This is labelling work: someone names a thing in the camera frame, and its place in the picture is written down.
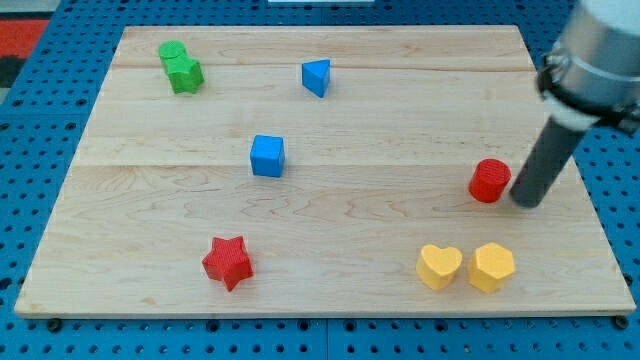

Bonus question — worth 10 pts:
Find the red cylinder block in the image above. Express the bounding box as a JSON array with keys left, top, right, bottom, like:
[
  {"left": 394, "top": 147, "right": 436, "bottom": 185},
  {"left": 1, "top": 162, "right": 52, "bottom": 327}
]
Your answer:
[{"left": 468, "top": 158, "right": 511, "bottom": 203}]

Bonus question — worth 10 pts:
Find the green cylinder block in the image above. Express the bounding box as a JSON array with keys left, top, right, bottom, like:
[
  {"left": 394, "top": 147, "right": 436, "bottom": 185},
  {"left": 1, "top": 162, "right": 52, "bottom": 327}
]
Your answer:
[{"left": 158, "top": 40, "right": 187, "bottom": 72}]

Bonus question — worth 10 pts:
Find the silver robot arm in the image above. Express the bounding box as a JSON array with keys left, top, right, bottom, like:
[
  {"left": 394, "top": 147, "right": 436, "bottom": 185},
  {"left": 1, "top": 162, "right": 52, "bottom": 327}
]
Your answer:
[{"left": 538, "top": 0, "right": 639, "bottom": 134}]

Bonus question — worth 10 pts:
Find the yellow heart block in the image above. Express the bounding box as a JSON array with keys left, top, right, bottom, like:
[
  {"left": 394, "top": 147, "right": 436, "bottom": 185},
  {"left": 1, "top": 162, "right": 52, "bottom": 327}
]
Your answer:
[{"left": 415, "top": 244, "right": 463, "bottom": 290}]

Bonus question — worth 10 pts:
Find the blue cube block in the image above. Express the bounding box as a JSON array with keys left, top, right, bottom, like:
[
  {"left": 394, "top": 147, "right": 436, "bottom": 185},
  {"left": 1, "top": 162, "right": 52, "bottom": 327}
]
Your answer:
[{"left": 250, "top": 135, "right": 285, "bottom": 178}]

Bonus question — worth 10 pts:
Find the red star block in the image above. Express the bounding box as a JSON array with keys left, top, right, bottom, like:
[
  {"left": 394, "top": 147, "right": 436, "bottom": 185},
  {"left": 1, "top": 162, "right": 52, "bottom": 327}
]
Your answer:
[{"left": 202, "top": 236, "right": 254, "bottom": 292}]

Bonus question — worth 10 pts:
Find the wooden board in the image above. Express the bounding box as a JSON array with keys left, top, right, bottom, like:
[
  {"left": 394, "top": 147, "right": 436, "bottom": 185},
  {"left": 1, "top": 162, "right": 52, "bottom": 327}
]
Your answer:
[{"left": 14, "top": 25, "right": 636, "bottom": 319}]

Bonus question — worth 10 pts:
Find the yellow hexagon block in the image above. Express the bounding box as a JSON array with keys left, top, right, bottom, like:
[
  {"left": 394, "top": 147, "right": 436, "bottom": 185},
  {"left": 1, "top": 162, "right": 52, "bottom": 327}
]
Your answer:
[{"left": 467, "top": 242, "right": 516, "bottom": 294}]

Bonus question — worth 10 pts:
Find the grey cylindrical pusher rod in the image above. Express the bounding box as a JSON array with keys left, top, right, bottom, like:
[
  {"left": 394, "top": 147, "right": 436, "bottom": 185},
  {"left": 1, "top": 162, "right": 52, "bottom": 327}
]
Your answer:
[{"left": 509, "top": 116, "right": 586, "bottom": 208}]

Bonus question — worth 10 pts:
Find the blue triangle block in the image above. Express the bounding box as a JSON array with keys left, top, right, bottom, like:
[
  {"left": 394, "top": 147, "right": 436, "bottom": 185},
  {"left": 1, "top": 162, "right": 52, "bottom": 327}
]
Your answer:
[{"left": 301, "top": 59, "right": 331, "bottom": 98}]

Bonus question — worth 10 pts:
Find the green star block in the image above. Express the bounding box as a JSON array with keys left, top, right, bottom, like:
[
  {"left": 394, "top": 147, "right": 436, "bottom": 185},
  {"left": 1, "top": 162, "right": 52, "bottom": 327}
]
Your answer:
[{"left": 164, "top": 56, "right": 204, "bottom": 94}]

